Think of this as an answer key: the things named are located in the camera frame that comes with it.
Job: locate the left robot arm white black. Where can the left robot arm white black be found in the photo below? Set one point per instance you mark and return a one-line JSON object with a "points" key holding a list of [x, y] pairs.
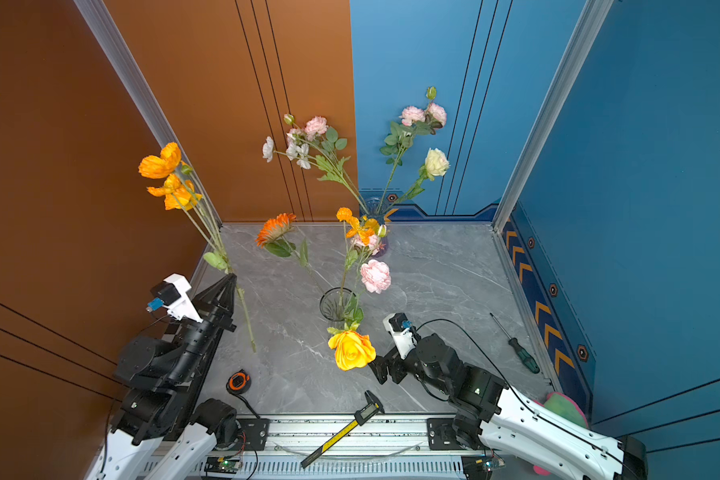
{"points": [[155, 373]]}

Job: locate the right circuit board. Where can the right circuit board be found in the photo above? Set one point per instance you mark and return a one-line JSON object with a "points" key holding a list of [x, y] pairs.
{"points": [[481, 467]]}

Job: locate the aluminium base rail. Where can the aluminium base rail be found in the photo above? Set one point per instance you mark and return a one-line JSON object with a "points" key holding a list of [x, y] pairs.
{"points": [[386, 447]]}

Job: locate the purple blue glass vase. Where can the purple blue glass vase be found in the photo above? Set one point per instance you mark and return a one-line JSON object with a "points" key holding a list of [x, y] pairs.
{"points": [[375, 208]]}

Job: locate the pink peony spray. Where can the pink peony spray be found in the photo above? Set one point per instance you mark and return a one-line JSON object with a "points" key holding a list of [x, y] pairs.
{"points": [[316, 122], [413, 122]]}

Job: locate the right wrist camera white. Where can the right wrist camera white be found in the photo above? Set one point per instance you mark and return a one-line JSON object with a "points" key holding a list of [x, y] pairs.
{"points": [[400, 329]]}

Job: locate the cream rose with leaves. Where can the cream rose with leaves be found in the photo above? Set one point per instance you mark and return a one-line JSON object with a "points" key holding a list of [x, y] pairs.
{"points": [[435, 165]]}

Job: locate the orange poppy flower stem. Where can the orange poppy flower stem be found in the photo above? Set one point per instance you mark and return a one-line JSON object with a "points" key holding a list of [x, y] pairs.
{"points": [[353, 225]]}

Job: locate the yellow black caliper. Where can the yellow black caliper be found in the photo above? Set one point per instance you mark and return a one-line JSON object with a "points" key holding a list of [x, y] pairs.
{"points": [[373, 407]]}

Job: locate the circuit board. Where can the circuit board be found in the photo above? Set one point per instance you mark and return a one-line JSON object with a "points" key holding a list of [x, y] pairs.
{"points": [[481, 467], [221, 465]]}

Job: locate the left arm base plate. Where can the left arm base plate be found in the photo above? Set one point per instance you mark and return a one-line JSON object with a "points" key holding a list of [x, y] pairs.
{"points": [[246, 434]]}

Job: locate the orange black tape measure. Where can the orange black tape measure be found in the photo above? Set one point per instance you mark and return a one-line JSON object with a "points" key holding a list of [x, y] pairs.
{"points": [[238, 383]]}

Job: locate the small orange blossom stems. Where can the small orange blossom stems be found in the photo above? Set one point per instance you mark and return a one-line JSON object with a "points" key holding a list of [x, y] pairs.
{"points": [[181, 191]]}

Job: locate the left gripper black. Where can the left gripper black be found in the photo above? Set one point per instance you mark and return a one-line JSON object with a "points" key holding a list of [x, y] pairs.
{"points": [[215, 315]]}

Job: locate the orange rose with leaves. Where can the orange rose with leaves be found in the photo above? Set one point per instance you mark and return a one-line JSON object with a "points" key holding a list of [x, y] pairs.
{"points": [[352, 350]]}

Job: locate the left circuit board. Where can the left circuit board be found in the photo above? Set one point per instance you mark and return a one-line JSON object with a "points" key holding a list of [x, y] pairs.
{"points": [[221, 465]]}

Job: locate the green handled screwdriver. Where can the green handled screwdriver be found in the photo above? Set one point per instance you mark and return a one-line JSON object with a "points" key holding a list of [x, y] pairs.
{"points": [[523, 355]]}

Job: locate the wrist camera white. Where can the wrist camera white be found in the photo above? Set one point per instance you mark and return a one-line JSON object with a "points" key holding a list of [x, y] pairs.
{"points": [[400, 329], [171, 294]]}

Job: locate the orange gerbera with leaf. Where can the orange gerbera with leaf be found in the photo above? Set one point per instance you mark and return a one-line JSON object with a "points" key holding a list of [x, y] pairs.
{"points": [[283, 238]]}

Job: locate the small white blossom spray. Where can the small white blossom spray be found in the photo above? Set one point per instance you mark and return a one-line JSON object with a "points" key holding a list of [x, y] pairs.
{"points": [[321, 150]]}

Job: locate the plush toy white green pink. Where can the plush toy white green pink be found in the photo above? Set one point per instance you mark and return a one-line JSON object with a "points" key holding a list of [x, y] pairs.
{"points": [[565, 407]]}

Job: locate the pink rose bundle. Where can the pink rose bundle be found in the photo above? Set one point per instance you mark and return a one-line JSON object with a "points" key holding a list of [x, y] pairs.
{"points": [[374, 274]]}

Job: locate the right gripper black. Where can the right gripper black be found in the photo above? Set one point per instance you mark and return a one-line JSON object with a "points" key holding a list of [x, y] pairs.
{"points": [[394, 361]]}

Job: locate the clear grey glass vase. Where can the clear grey glass vase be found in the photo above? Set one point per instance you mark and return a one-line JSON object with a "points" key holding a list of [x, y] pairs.
{"points": [[337, 305]]}

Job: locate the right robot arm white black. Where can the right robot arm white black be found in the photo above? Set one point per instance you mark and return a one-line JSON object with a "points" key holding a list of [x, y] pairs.
{"points": [[491, 415]]}

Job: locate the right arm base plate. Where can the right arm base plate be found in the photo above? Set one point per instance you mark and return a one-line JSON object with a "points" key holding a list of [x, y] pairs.
{"points": [[442, 436]]}

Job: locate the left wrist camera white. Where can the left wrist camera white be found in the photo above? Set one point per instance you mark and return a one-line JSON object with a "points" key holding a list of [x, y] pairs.
{"points": [[171, 294]]}

